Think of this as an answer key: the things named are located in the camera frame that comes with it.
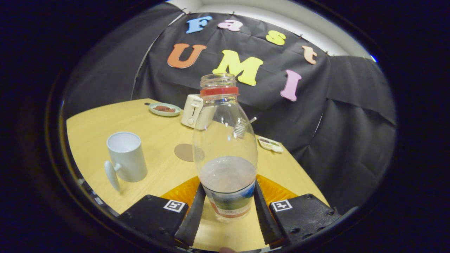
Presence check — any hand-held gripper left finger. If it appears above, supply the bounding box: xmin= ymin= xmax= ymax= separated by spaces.
xmin=118 ymin=176 xmax=206 ymax=248

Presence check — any white divided bean dish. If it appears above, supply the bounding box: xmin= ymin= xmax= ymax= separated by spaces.
xmin=258 ymin=136 xmax=284 ymax=154

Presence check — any clear plastic juice bottle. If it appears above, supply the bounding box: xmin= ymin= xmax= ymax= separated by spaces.
xmin=192 ymin=73 xmax=258 ymax=223

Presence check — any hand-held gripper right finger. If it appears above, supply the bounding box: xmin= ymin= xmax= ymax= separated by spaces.
xmin=253 ymin=175 xmax=342 ymax=246

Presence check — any white cup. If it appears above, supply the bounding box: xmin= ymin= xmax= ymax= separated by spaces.
xmin=104 ymin=132 xmax=148 ymax=193

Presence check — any white toaster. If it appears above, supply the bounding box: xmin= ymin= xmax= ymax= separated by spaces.
xmin=181 ymin=94 xmax=217 ymax=131

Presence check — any wooden table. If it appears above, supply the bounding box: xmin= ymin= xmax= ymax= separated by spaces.
xmin=66 ymin=98 xmax=329 ymax=252

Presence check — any round brown coaster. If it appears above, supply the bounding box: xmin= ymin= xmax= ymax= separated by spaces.
xmin=174 ymin=143 xmax=205 ymax=162

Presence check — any wire mesh holder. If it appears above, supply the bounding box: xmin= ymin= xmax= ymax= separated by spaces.
xmin=233 ymin=119 xmax=248 ymax=138

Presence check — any pale green plate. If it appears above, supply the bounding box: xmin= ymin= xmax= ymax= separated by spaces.
xmin=149 ymin=102 xmax=181 ymax=117

